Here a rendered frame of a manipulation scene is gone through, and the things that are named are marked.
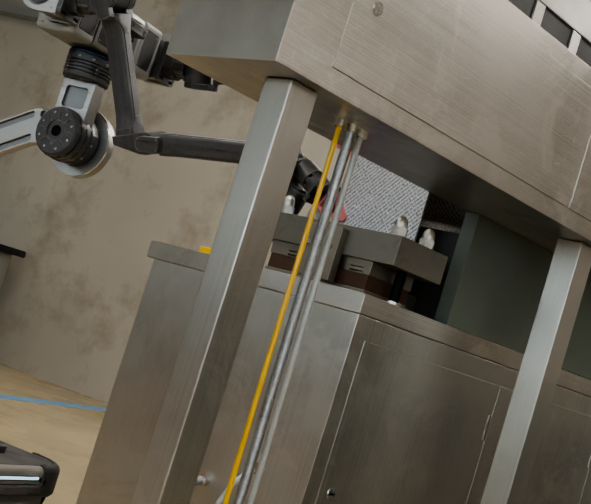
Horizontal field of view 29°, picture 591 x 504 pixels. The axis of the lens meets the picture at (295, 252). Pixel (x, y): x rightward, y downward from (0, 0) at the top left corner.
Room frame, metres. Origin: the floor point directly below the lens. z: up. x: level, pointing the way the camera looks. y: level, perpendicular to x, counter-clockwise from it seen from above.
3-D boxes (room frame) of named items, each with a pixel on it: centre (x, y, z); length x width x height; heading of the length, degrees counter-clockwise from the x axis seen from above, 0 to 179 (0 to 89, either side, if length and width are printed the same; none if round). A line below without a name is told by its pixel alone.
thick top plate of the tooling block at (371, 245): (2.37, -0.10, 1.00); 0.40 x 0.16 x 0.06; 46
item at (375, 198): (2.49, -0.15, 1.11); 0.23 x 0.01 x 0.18; 46
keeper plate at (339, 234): (2.30, -0.05, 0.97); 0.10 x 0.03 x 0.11; 46
